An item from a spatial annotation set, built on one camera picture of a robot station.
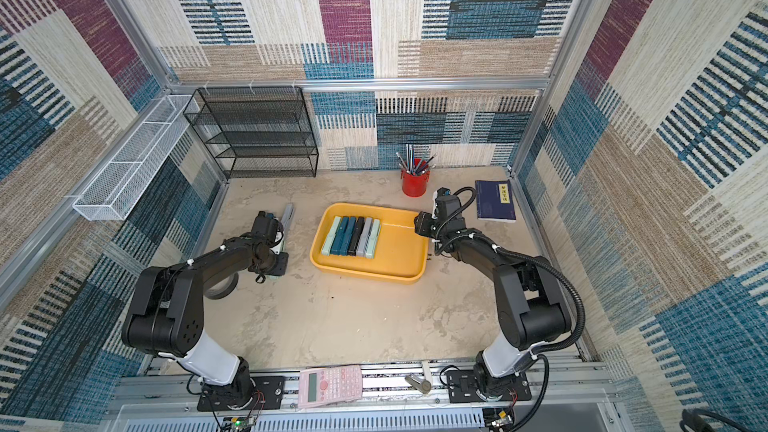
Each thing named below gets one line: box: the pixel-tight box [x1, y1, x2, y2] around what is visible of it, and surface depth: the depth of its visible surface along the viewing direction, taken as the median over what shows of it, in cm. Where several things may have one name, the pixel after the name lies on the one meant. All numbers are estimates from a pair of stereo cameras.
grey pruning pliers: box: [356, 217, 373, 257], surface depth 100 cm
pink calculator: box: [298, 365, 363, 409], surface depth 75 cm
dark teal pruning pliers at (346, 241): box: [339, 216, 356, 256], surface depth 99 cm
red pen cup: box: [401, 169, 431, 197], surface depth 117 cm
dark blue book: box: [475, 180, 517, 223], surface depth 112 cm
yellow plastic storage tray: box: [309, 202, 430, 284], surface depth 100 cm
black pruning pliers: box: [348, 216, 365, 256], surface depth 101 cm
